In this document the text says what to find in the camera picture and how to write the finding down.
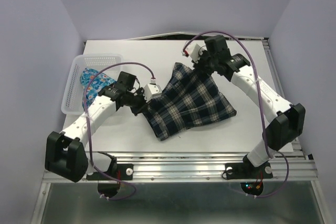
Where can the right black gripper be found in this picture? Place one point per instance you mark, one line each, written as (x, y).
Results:
(200, 64)

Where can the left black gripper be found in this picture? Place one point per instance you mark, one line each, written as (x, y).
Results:
(136, 110)

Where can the navy plaid skirt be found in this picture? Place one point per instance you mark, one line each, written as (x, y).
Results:
(190, 99)

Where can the blue floral skirt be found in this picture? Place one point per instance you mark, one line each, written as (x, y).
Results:
(93, 82)

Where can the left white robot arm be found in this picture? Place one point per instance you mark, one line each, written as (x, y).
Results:
(65, 150)

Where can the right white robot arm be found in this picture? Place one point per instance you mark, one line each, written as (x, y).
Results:
(282, 121)

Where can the white plastic basket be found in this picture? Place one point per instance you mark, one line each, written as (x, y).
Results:
(72, 98)

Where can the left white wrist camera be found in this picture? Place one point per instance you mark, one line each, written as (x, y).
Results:
(152, 91)

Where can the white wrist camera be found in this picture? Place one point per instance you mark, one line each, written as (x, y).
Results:
(194, 52)
(152, 91)

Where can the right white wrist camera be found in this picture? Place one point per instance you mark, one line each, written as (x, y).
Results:
(194, 52)

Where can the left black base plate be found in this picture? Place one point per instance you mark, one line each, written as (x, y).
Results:
(117, 171)

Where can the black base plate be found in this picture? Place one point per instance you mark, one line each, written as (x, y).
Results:
(117, 171)
(246, 171)

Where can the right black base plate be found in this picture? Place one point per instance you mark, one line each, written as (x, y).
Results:
(246, 171)

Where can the aluminium mounting rail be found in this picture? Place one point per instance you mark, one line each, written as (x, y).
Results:
(175, 167)

